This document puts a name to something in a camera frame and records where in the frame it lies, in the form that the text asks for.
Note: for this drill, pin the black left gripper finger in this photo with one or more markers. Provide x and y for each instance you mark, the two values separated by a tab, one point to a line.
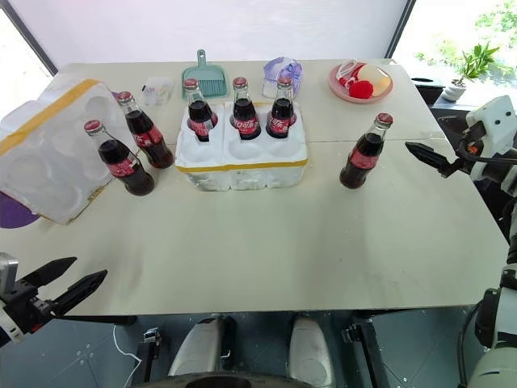
82	286
50	270

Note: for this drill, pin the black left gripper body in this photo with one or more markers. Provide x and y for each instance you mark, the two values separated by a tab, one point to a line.
25	307

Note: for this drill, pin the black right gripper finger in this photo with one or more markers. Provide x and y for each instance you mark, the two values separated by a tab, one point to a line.
442	167
424	148

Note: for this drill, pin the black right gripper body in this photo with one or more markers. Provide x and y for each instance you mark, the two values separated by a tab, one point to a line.
476	136

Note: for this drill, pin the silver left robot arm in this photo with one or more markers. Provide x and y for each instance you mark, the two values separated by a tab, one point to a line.
5	328

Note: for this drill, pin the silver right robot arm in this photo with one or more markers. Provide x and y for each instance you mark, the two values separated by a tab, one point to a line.
498	323

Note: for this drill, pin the glass cola bottle red cap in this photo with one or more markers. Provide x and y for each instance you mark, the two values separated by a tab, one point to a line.
149	137
361	157
121	165
280	117
245	119
200	115

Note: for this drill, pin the white foam lid yellow tape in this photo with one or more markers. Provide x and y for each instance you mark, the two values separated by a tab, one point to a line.
44	149

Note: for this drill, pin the white foam bottle tray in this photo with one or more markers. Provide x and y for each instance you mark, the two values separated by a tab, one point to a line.
242	165

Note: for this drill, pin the small clear plastic packet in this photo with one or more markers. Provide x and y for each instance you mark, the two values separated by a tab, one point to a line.
156	91

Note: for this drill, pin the purple round disc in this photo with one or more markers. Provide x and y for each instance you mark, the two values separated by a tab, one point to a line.
16	216

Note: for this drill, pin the green plant in white pot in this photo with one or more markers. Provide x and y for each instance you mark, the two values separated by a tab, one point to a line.
470	66

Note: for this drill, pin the cream round ball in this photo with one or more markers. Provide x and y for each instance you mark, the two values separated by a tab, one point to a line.
377	78

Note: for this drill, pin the red fluffy pompom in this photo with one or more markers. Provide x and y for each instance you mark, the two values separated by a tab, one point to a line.
361	89

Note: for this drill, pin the pink round plate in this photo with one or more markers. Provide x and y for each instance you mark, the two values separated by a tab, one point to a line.
337	87

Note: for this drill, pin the silver rounded robot leg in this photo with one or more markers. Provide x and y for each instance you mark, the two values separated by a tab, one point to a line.
309	347
198	347

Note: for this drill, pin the purple white plastic bag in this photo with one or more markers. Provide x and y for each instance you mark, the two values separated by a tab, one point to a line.
282	68

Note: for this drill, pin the dark rounded robot waist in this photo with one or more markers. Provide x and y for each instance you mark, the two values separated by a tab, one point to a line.
234	382

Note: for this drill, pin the teal plastic dustpan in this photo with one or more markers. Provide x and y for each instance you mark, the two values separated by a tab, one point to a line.
206	78

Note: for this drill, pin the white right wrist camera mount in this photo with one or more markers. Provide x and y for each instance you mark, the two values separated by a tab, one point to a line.
490	115

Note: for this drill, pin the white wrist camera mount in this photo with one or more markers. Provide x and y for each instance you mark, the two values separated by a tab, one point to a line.
490	115
7	270

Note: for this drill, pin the black table frame bar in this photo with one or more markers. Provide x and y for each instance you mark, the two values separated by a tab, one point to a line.
101	320

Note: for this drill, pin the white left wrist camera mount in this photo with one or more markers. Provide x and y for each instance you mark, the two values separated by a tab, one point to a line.
7	270

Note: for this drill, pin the black table leg bracket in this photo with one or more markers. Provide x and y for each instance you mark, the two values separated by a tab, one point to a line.
365	347
150	351

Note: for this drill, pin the black window frame bar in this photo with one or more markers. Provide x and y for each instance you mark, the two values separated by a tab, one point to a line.
400	28
28	34

